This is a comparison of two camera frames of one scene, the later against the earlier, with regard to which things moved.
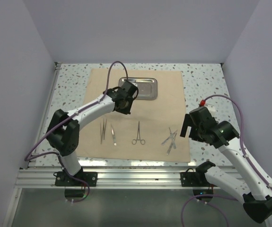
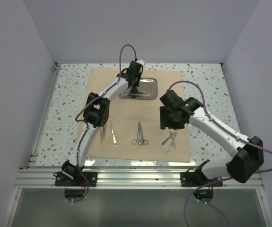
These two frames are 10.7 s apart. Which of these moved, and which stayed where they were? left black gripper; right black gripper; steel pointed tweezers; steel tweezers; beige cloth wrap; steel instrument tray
Moved: right black gripper; left black gripper
Stayed: steel tweezers; beige cloth wrap; steel pointed tweezers; steel instrument tray
